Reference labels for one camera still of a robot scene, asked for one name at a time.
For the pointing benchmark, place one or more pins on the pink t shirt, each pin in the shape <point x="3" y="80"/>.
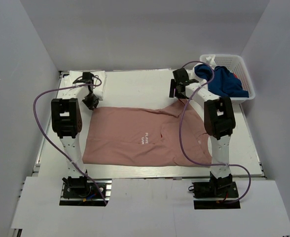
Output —
<point x="146" y="137"/>

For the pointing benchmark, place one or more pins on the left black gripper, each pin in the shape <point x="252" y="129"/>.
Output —
<point x="93" y="103"/>

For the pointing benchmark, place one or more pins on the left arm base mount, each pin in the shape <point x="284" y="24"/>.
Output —
<point x="83" y="192"/>

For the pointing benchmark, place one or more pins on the white red t shirt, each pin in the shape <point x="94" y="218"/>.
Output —
<point x="222" y="76"/>

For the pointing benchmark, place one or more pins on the blue t shirt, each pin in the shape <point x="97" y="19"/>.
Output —
<point x="228" y="91"/>

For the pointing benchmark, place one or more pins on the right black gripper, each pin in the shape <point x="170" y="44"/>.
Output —
<point x="177" y="94"/>

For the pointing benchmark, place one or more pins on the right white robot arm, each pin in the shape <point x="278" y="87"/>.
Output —
<point x="219" y="122"/>

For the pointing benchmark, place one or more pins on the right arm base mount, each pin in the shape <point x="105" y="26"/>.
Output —
<point x="205" y="198"/>

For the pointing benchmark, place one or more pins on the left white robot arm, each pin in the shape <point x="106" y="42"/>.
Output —
<point x="67" y="124"/>

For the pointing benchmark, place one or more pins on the folded white t shirt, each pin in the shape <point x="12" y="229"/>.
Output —
<point x="98" y="80"/>

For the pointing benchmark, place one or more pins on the white plastic basket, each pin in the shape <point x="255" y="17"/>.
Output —
<point x="236" y="65"/>

